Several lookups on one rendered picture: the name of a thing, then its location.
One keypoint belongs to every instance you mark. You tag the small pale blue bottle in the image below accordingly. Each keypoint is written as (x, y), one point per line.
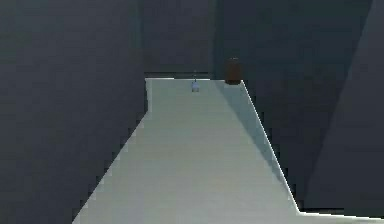
(195, 86)

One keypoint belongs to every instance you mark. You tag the brown cylindrical bin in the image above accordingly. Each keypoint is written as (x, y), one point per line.
(233, 71)

